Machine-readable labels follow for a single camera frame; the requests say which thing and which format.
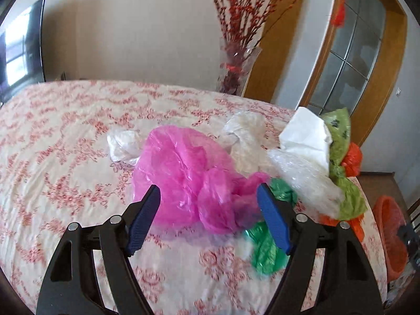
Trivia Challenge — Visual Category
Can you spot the gold red fu ornament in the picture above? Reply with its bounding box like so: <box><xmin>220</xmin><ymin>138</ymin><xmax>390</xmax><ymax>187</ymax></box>
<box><xmin>329</xmin><ymin>0</ymin><xmax>352</xmax><ymax>29</ymax></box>

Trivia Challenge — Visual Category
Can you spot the glass vase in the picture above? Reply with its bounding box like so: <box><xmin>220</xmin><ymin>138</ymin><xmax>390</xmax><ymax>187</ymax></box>
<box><xmin>216</xmin><ymin>38</ymin><xmax>262</xmax><ymax>96</ymax></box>

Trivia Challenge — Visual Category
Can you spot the large orange plastic bag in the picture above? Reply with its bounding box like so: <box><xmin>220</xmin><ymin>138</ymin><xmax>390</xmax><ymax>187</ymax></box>
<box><xmin>319</xmin><ymin>214</ymin><xmax>364</xmax><ymax>243</ymax></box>

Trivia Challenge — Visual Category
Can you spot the pink plastic bag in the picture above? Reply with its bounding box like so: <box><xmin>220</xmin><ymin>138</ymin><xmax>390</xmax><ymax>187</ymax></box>
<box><xmin>132</xmin><ymin>125</ymin><xmax>270</xmax><ymax>234</ymax></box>

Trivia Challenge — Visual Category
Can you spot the frosted glass sliding door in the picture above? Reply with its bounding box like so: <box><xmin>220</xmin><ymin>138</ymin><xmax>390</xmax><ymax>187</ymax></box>
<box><xmin>308</xmin><ymin>0</ymin><xmax>386</xmax><ymax>115</ymax></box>

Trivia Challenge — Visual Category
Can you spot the black television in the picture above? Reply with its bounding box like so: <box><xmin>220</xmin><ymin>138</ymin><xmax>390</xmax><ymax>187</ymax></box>
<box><xmin>1</xmin><ymin>0</ymin><xmax>46</xmax><ymax>104</ymax></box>

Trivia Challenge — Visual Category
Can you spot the white paper sheet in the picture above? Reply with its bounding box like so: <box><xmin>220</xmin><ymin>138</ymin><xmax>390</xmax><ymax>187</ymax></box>
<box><xmin>279</xmin><ymin>107</ymin><xmax>332</xmax><ymax>176</ymax></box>

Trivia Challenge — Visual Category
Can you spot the dark green plastic bag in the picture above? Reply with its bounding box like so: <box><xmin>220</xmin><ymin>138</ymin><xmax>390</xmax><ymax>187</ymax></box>
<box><xmin>244</xmin><ymin>178</ymin><xmax>298</xmax><ymax>276</ymax></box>

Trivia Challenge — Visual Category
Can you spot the bubble wrap sheet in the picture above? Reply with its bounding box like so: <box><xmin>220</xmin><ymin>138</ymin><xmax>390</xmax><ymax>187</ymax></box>
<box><xmin>267</xmin><ymin>149</ymin><xmax>345</xmax><ymax>219</ymax></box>

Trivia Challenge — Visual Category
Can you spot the wooden door frame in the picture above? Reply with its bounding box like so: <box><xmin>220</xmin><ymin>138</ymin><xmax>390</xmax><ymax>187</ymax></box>
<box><xmin>299</xmin><ymin>0</ymin><xmax>408</xmax><ymax>146</ymax></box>

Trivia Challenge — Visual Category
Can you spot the clear white plastic bag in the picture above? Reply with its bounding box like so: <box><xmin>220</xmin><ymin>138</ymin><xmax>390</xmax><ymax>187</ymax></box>
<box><xmin>219</xmin><ymin>111</ymin><xmax>279</xmax><ymax>177</ymax></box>

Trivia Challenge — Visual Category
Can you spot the small orange plastic bag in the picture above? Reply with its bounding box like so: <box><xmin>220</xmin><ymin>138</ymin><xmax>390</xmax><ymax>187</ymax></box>
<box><xmin>341</xmin><ymin>142</ymin><xmax>363</xmax><ymax>177</ymax></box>

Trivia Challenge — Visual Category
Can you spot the wooden pillar trim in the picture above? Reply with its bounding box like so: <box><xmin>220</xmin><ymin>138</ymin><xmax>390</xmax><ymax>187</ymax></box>
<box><xmin>244</xmin><ymin>0</ymin><xmax>303</xmax><ymax>102</ymax></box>

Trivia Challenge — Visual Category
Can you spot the floral pink tablecloth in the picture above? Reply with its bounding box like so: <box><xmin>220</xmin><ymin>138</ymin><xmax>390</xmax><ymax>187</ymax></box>
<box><xmin>0</xmin><ymin>79</ymin><xmax>389</xmax><ymax>315</ymax></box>

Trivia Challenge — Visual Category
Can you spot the orange mesh trash basket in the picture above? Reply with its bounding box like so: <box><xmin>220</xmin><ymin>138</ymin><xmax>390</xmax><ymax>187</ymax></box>
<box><xmin>372</xmin><ymin>196</ymin><xmax>408</xmax><ymax>283</ymax></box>

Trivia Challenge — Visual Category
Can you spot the white tissue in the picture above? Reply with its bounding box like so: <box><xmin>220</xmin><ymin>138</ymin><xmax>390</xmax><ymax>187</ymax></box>
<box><xmin>107</xmin><ymin>129</ymin><xmax>142</xmax><ymax>166</ymax></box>

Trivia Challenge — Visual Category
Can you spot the light green paw bag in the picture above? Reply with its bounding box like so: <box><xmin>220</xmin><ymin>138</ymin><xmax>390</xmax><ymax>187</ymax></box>
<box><xmin>321</xmin><ymin>108</ymin><xmax>367</xmax><ymax>221</ymax></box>

